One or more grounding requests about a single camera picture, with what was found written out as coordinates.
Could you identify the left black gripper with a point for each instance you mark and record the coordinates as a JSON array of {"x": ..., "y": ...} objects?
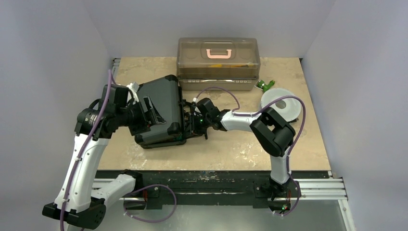
[{"x": 150, "y": 117}]

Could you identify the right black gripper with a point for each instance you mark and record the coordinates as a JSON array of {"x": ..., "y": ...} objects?
[{"x": 192, "y": 118}]

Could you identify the black poker chip case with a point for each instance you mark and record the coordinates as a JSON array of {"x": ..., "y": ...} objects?
[{"x": 166, "y": 95}]

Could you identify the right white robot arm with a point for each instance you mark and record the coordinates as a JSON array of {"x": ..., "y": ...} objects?
[{"x": 275, "y": 135}]

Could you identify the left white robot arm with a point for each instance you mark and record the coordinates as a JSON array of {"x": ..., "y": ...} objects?
[{"x": 77, "y": 203}]

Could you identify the translucent brown storage box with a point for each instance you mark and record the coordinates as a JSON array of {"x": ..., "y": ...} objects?
[{"x": 229, "y": 63}]

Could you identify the green toy figure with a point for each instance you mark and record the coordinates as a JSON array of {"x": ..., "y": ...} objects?
[{"x": 265, "y": 86}]

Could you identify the white filament spool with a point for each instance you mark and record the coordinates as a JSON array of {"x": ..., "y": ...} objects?
[{"x": 288, "y": 108}]

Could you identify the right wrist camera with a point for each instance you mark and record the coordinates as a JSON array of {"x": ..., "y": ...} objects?
[{"x": 195, "y": 104}]

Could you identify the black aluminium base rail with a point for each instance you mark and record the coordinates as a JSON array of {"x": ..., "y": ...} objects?
[{"x": 231, "y": 187}]

